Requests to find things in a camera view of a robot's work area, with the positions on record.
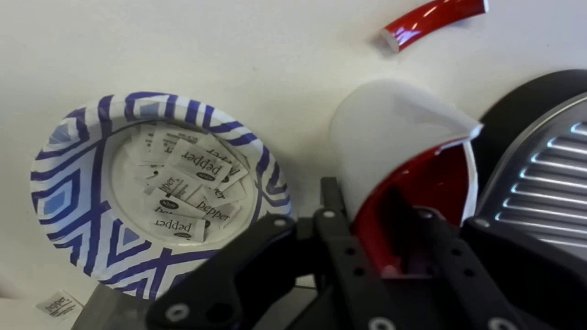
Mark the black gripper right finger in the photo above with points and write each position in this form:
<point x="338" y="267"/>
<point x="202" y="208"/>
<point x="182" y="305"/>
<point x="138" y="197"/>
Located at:
<point x="477" y="282"/>

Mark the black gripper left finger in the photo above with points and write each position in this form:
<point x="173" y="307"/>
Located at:
<point x="354" y="269"/>

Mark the broken white cup red inside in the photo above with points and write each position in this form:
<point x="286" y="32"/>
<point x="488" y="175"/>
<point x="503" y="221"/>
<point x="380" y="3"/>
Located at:
<point x="391" y="135"/>

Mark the ribbed metal drip tray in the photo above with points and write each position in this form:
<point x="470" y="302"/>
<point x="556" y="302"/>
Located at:
<point x="551" y="172"/>

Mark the white pepper packet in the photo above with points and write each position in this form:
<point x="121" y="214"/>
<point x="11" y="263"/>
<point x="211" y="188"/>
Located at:
<point x="176" y="225"/>
<point x="213" y="210"/>
<point x="175" y="192"/>
<point x="198" y="162"/>

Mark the blue patterned paper plate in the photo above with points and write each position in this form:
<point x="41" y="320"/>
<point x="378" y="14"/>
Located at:
<point x="79" y="203"/>

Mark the loose white paper packet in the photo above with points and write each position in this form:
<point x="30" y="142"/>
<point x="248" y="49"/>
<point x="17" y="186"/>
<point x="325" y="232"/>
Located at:
<point x="59" y="305"/>

